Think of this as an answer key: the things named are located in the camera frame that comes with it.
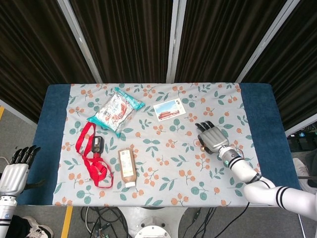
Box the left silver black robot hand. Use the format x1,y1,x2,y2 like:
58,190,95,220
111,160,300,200
0,145,47,197

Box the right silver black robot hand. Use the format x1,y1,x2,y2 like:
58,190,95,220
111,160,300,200
194,120,230,155

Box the small bronze ball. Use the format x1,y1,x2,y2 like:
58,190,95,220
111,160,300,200
192,138,206,152

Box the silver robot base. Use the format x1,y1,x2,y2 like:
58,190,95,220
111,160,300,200
118,206,188,238

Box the blue table cover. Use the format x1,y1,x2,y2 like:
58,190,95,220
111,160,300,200
18,83,302,206

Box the postcard with red building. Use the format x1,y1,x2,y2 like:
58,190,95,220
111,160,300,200
153,98,187,122

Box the floral patterned tablecloth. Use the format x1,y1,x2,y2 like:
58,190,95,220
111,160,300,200
52,83,270,207

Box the white sneaker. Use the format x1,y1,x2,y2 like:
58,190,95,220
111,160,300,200
22,215,54,238
293,157,317,194

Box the black equipment with teal lights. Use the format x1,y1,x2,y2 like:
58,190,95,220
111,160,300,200
287,125,317,153

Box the black badge device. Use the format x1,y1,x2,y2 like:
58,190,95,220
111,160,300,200
91,135,105,154

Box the brown squeeze bottle white cap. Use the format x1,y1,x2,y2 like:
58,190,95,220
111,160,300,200
117,147,137,188

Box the dark brown curtain panel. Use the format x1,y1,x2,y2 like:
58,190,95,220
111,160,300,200
0,0,97,124
69,0,174,84
242,0,317,130
174,0,289,83

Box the teal white snack bag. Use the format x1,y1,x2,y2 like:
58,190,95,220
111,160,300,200
86,87,146,138

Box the black cable bundle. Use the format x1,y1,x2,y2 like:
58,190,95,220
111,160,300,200
192,206,217,238
80,206,139,238

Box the red lanyard strap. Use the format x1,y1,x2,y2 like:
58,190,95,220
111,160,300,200
75,121,114,189

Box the grey metal frame post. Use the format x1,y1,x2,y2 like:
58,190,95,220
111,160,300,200
165,0,187,84
236,0,302,83
57,0,103,84

